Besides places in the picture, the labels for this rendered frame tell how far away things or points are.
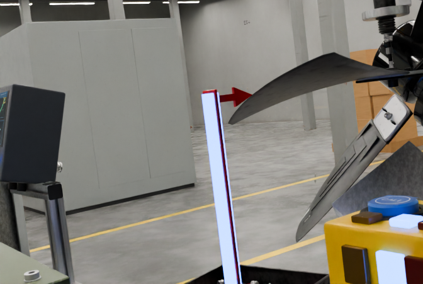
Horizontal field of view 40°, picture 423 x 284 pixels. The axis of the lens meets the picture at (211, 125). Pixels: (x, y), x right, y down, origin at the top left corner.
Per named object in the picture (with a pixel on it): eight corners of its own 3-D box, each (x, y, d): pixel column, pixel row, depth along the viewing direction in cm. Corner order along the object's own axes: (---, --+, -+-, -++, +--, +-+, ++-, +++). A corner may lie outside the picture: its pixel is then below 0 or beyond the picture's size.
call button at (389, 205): (430, 215, 47) (428, 194, 47) (400, 227, 45) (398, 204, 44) (389, 211, 50) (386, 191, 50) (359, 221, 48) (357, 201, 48)
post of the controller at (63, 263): (75, 282, 111) (61, 181, 110) (60, 287, 109) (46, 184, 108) (69, 279, 114) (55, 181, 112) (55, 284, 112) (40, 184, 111)
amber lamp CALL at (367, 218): (384, 220, 45) (383, 212, 45) (369, 225, 44) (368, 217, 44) (365, 218, 47) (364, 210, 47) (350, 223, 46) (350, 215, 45)
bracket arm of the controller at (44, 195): (63, 198, 110) (62, 182, 110) (48, 201, 108) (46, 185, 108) (23, 190, 129) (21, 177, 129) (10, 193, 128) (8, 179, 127)
